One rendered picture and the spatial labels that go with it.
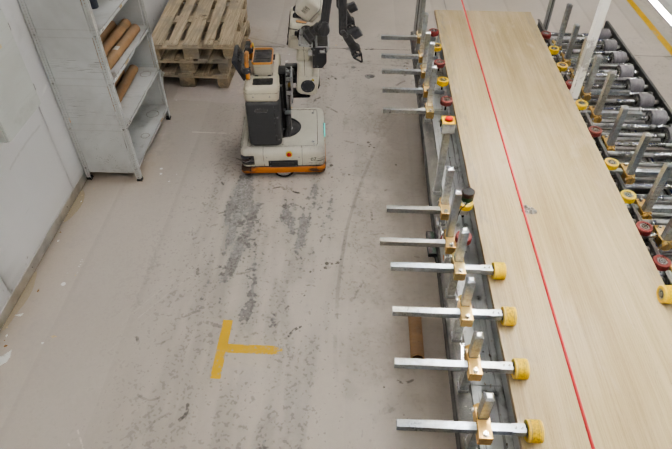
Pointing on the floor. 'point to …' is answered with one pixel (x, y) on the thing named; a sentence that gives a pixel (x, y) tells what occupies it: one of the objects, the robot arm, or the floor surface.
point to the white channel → (601, 22)
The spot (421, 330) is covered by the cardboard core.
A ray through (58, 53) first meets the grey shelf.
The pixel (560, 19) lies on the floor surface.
